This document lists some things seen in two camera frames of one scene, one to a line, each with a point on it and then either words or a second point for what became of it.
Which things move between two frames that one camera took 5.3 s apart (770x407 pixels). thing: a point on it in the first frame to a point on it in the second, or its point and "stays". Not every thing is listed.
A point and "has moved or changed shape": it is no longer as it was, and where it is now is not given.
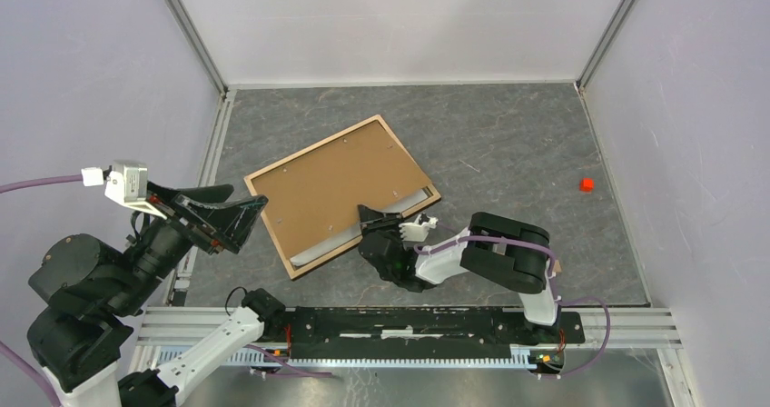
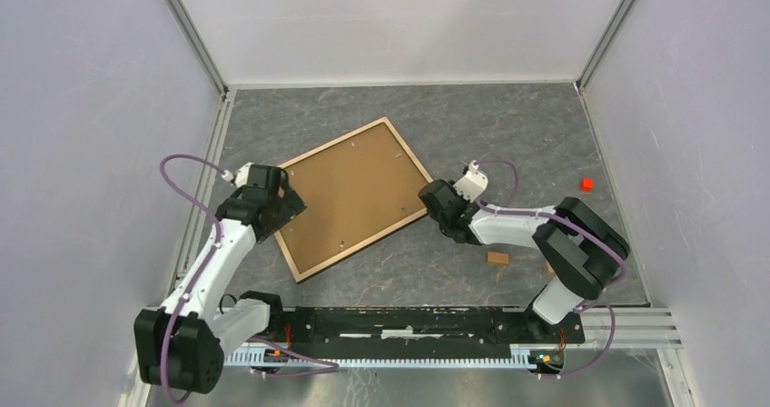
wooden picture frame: [310, 199] stays
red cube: [587, 184] stays
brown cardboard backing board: [314, 196] has moved or changed shape
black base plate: [417, 332] stays
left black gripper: [232, 224] to [290, 206]
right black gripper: [373, 220] to [465, 201]
